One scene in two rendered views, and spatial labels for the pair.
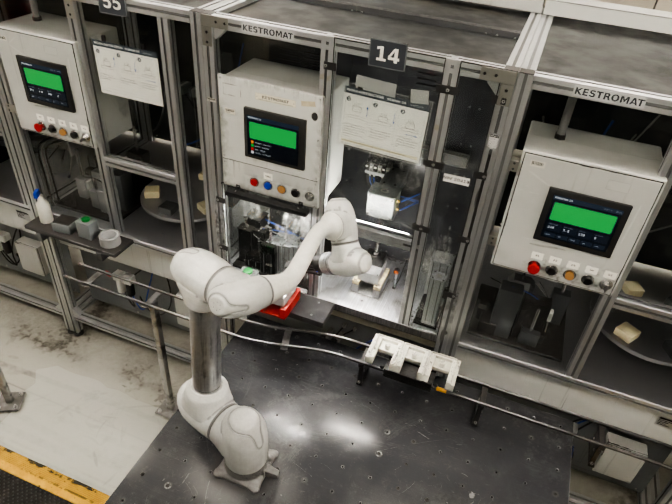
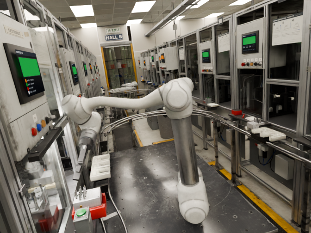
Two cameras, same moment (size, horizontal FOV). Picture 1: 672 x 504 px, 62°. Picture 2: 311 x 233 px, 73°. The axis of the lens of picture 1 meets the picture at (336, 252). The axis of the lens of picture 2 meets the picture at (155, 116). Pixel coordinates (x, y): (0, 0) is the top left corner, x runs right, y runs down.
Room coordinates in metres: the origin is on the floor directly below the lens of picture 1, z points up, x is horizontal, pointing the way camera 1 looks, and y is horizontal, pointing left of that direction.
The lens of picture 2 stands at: (1.92, 1.22, 1.62)
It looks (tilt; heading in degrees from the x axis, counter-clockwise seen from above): 15 degrees down; 240
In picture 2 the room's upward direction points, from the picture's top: 7 degrees counter-clockwise
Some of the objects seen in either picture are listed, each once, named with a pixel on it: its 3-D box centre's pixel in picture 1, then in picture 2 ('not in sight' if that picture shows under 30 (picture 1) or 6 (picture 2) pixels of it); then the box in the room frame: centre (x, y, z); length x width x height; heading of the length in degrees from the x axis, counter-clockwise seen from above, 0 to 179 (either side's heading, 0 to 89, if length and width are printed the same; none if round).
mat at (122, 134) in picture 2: not in sight; (121, 123); (-0.13, -4.39, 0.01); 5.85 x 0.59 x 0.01; 71
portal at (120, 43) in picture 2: not in sight; (121, 73); (-1.68, -7.70, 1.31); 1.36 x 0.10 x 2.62; 161
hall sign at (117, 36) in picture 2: not in sight; (114, 37); (-1.61, -7.66, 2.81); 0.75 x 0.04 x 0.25; 161
